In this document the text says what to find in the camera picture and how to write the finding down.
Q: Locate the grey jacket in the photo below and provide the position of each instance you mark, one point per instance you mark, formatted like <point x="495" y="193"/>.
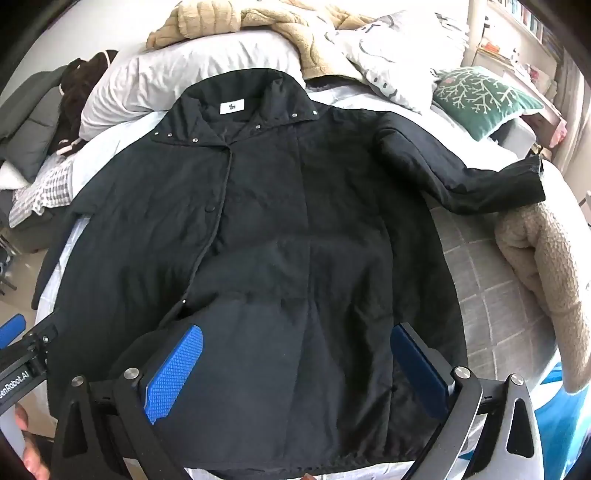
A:
<point x="27" y="120"/>

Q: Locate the beige fleece garment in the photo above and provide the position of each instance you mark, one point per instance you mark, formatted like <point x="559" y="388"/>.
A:
<point x="545" y="258"/>

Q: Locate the checked cloth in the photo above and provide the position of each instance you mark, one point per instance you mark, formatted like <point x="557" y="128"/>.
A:
<point x="51" y="189"/>

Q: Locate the dark brown garment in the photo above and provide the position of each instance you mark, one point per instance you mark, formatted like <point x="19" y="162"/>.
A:
<point x="78" y="92"/>

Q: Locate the green coral-print pillow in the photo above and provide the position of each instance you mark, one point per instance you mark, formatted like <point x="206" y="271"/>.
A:
<point x="480" y="101"/>

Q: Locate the beige fleece blanket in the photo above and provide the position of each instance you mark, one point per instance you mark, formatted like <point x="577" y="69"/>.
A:
<point x="286" y="27"/>

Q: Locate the white printed pillow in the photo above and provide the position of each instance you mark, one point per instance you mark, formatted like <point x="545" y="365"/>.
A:
<point x="392" y="55"/>

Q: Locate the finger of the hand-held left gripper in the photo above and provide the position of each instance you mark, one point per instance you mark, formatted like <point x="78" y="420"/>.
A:
<point x="11" y="328"/>

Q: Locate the person's left hand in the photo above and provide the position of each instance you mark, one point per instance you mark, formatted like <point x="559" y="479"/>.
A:
<point x="37" y="457"/>

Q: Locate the blue cloth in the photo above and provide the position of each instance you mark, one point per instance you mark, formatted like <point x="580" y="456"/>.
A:
<point x="568" y="415"/>

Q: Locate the bookshelf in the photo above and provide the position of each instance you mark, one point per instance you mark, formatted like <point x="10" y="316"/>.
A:
<point x="521" y="18"/>

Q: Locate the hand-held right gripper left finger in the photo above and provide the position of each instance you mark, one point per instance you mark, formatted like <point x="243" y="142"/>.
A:
<point x="173" y="369"/>

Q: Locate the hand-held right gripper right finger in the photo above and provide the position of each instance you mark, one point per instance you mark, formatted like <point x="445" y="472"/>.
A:
<point x="420" y="369"/>

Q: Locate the black coat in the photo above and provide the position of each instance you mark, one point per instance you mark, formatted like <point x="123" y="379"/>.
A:
<point x="277" y="230"/>

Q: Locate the white quilted bed cover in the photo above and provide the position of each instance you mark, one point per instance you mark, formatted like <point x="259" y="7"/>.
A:
<point x="485" y="300"/>

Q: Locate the grey upholstered stool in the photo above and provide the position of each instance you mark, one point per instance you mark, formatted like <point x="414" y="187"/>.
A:
<point x="519" y="136"/>

